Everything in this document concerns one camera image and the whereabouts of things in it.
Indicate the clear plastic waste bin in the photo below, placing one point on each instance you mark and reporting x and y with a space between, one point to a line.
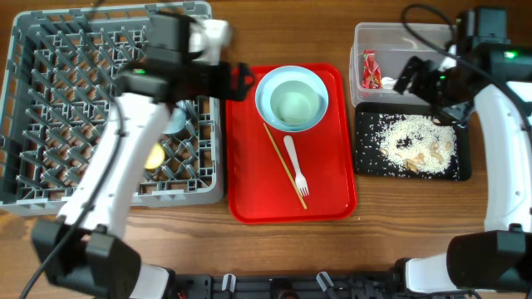
393 46

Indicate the small light blue saucer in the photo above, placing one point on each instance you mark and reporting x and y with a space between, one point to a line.
177 119

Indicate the rice and food scraps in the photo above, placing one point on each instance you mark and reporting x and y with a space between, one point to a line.
415 143

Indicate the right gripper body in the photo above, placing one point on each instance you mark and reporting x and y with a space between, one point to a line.
437 88

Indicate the grey plastic dishwasher rack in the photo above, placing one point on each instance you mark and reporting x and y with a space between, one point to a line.
55 98

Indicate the green bowl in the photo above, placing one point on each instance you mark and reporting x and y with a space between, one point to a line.
294 102

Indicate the large light blue plate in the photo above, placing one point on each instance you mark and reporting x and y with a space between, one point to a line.
279 75

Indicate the wooden chopstick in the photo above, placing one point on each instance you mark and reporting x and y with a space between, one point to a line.
285 167

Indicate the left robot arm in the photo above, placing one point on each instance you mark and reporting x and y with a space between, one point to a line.
83 248

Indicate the red plastic serving tray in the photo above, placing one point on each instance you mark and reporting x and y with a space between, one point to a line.
259 190

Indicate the white plastic fork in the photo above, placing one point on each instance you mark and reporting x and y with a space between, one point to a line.
300 180

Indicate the yellow cup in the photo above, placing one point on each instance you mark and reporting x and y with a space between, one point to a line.
156 157

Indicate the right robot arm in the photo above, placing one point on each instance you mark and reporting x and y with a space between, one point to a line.
491 77

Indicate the white tissue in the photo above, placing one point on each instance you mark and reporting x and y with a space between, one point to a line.
388 83

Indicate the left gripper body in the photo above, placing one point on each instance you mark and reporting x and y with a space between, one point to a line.
215 82

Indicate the black plastic tray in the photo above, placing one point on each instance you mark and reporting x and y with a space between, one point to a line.
365 166

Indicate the red snack wrapper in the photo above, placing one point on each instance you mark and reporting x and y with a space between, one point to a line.
372 76

